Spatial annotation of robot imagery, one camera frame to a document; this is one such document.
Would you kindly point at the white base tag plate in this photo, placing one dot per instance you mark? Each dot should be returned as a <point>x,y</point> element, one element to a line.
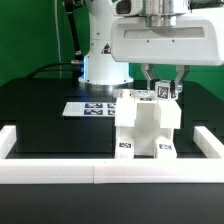
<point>89,109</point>

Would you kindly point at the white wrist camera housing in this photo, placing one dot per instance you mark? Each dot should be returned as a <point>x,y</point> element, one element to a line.
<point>127,7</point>

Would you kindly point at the white tagged cube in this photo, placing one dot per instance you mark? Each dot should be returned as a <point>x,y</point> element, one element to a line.
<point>165,90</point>

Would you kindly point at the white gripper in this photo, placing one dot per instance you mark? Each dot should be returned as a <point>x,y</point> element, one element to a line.
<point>194,40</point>

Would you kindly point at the white U-shaped frame wall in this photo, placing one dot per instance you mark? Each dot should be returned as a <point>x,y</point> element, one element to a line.
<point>102,171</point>

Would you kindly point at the white chair backrest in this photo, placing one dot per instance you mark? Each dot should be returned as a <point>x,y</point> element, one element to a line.
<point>135,107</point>

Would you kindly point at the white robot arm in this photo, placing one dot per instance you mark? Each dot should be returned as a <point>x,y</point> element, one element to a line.
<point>100,66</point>

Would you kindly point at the white chair seat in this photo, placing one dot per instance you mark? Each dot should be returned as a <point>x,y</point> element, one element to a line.
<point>144,133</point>

